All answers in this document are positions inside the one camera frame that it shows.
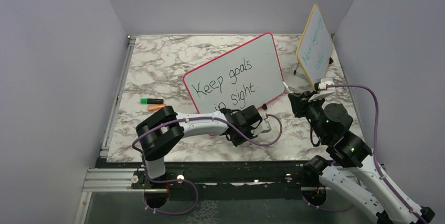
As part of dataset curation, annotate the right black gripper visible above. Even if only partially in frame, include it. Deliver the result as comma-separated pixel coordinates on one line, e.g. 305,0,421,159
289,89,329,142

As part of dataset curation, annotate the white whiteboard marker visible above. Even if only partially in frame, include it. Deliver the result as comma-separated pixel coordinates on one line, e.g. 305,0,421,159
282,81,293,93

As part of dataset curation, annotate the pink framed whiteboard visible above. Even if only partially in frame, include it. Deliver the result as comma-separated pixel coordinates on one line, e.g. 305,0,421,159
183,33,285,113

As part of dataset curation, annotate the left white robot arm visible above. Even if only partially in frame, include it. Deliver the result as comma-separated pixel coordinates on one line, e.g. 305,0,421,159
135,106,271,188

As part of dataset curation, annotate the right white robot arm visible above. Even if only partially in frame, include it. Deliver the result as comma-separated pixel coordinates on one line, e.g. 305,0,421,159
288,91,435,223

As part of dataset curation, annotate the yellow framed whiteboard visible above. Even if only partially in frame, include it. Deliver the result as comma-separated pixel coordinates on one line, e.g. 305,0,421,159
295,4,334,88

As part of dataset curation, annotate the green black highlighter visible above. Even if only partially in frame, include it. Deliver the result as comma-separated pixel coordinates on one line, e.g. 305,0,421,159
140,98,164,104

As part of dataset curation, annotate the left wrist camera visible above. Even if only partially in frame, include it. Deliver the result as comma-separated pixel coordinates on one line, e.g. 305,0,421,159
251,119,271,138

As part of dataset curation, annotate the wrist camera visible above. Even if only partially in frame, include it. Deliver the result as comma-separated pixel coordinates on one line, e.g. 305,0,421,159
251,119,271,138
309,77,336,102

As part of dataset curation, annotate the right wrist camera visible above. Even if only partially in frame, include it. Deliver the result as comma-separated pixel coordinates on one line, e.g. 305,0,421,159
309,77,336,102

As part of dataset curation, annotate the black mounting rail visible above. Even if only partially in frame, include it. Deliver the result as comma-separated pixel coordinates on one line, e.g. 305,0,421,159
96,158,334,202

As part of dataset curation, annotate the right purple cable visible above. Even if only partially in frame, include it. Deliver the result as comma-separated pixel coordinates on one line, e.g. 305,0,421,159
301,84,428,224

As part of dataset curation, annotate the aluminium frame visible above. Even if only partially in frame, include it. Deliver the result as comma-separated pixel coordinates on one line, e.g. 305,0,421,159
74,35,136,223

